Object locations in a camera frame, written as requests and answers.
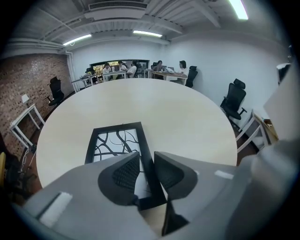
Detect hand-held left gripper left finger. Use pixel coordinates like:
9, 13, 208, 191
97, 151, 141, 207

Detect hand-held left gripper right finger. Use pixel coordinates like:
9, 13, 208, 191
153, 151, 199, 236

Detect black framed picture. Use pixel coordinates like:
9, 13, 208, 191
84, 121, 167, 211

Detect black office chair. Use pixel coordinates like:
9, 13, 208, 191
48, 76, 65, 106
220, 79, 248, 121
185, 66, 199, 89

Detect wooden office desk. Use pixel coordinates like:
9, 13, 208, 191
150, 70, 188, 85

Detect white office desk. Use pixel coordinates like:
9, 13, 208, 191
102, 71, 128, 82
71, 75, 98, 92

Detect small white side table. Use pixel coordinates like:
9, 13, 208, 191
9, 104, 45, 148

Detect dark framed window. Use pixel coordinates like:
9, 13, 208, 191
90, 60, 150, 71

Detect ceiling tube light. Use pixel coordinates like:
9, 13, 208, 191
62, 34, 92, 46
228, 0, 249, 21
133, 30, 163, 38

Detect white ceiling air conditioner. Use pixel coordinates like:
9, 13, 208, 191
83, 1, 148, 21

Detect floor cables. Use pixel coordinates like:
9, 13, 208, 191
18, 145, 38, 179

